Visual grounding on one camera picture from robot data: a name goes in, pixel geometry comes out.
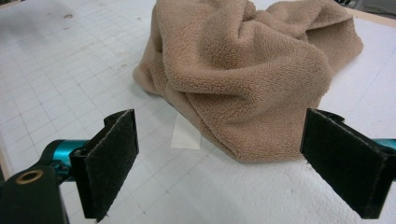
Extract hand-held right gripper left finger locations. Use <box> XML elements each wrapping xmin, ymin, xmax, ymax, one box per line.
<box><xmin>69</xmin><ymin>108</ymin><xmax>140</xmax><ymax>223</ymax></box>

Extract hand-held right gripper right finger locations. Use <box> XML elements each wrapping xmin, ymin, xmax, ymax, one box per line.
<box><xmin>300</xmin><ymin>107</ymin><xmax>396</xmax><ymax>219</ymax></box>

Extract brown terry towel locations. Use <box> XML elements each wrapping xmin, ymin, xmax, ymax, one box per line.
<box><xmin>133</xmin><ymin>0</ymin><xmax>364</xmax><ymax>164</ymax></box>

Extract white foam mat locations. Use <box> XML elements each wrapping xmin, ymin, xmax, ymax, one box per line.
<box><xmin>0</xmin><ymin>0</ymin><xmax>396</xmax><ymax>224</ymax></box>

